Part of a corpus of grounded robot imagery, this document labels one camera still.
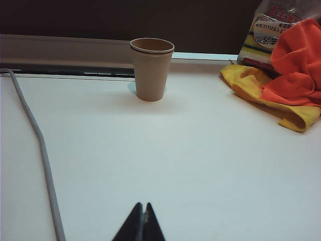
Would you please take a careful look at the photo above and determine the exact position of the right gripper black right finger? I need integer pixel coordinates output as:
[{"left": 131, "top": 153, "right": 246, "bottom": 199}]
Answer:
[{"left": 142, "top": 202, "right": 167, "bottom": 241}]

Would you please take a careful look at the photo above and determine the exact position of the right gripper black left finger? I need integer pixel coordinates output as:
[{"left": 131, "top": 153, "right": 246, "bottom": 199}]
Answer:
[{"left": 111, "top": 202, "right": 143, "bottom": 241}]

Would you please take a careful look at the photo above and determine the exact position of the white tray box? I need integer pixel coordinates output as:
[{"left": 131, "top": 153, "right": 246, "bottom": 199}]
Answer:
[{"left": 0, "top": 34, "right": 136, "bottom": 77}]

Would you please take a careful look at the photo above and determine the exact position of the beige paper cup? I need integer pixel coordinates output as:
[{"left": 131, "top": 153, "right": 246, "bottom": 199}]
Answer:
[
  {"left": 129, "top": 37, "right": 175, "bottom": 54},
  {"left": 130, "top": 46, "right": 174, "bottom": 102}
]

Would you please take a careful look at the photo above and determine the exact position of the yellow cloth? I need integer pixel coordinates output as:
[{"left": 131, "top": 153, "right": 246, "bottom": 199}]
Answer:
[{"left": 220, "top": 64, "right": 321, "bottom": 133}]

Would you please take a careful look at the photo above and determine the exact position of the fabric desk divider panel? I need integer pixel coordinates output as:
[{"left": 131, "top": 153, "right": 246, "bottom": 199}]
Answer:
[{"left": 0, "top": 0, "right": 266, "bottom": 55}]

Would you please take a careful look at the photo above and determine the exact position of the orange cloth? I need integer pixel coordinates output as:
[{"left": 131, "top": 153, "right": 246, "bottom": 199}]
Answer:
[{"left": 259, "top": 19, "right": 321, "bottom": 107}]

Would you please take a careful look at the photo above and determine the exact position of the packaged yellow sponge pack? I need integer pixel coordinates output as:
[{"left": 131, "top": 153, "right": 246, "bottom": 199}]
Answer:
[{"left": 237, "top": 0, "right": 314, "bottom": 73}]

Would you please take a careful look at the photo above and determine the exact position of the grey cable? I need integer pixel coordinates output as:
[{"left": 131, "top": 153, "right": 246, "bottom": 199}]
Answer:
[{"left": 0, "top": 68, "right": 67, "bottom": 241}]

